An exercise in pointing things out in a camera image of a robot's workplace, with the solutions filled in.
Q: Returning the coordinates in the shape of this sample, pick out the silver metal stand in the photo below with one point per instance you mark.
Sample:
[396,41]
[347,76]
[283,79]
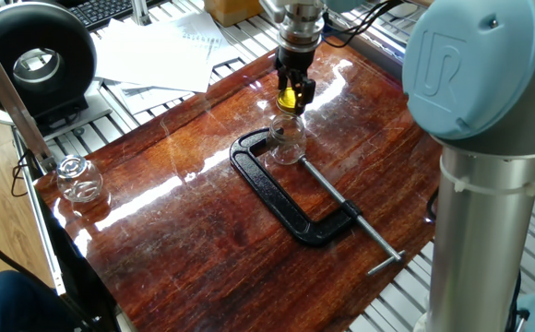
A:
[140,11]

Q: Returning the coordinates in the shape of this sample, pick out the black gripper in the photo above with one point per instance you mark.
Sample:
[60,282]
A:
[295,60]

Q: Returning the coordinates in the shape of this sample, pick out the clear glass jar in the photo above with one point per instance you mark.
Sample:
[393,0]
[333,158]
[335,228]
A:
[79,182]
[286,143]

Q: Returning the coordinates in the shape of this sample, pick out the black round fan device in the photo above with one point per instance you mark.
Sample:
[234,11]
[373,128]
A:
[74,46]

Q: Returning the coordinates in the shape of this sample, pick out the white paper sheets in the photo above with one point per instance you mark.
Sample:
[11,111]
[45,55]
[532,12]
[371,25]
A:
[157,55]

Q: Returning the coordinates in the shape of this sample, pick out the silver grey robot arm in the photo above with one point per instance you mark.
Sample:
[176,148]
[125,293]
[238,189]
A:
[479,230]

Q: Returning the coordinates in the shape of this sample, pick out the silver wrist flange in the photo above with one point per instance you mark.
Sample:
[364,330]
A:
[300,32]

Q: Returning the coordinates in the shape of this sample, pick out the yellow metal jar lid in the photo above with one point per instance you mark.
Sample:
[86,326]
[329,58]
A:
[286,99]

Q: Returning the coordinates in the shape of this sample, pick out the white wrist housing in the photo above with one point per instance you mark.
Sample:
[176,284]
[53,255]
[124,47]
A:
[272,7]

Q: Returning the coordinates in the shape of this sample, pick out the small cardboard box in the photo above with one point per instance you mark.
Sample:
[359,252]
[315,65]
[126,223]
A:
[230,11]

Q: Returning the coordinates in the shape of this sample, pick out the black iron C-clamp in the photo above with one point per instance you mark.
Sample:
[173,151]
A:
[272,196]

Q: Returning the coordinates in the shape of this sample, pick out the aluminium frame post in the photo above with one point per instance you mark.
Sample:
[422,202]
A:
[14,92]

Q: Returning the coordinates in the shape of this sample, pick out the black keyboard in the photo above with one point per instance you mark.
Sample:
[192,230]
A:
[106,11]

